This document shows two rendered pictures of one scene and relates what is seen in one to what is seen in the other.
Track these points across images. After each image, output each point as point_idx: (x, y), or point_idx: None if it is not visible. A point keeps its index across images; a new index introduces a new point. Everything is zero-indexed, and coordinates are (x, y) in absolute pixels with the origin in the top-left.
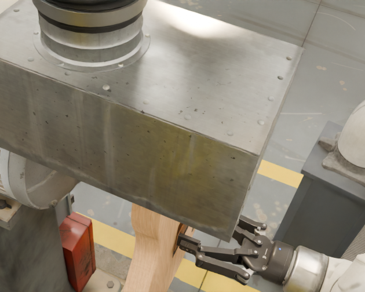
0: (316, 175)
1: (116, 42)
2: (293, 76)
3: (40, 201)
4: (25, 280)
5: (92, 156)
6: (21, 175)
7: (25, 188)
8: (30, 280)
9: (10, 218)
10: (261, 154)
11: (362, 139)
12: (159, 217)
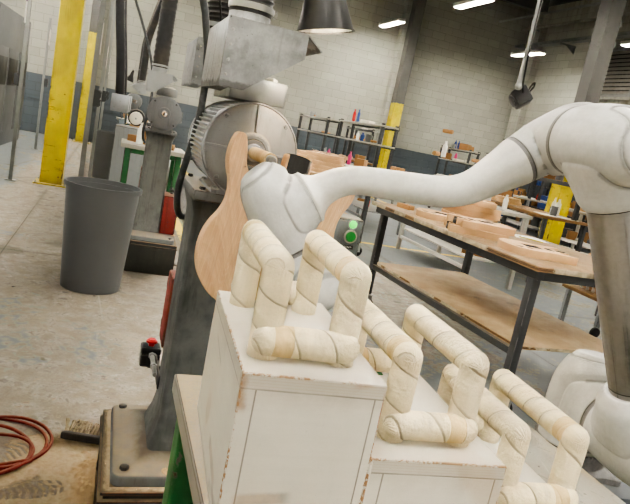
0: None
1: (241, 16)
2: (298, 44)
3: (209, 163)
4: (189, 321)
5: (211, 62)
6: (207, 128)
7: (205, 140)
8: (193, 332)
9: (198, 190)
10: (245, 38)
11: (550, 390)
12: (232, 144)
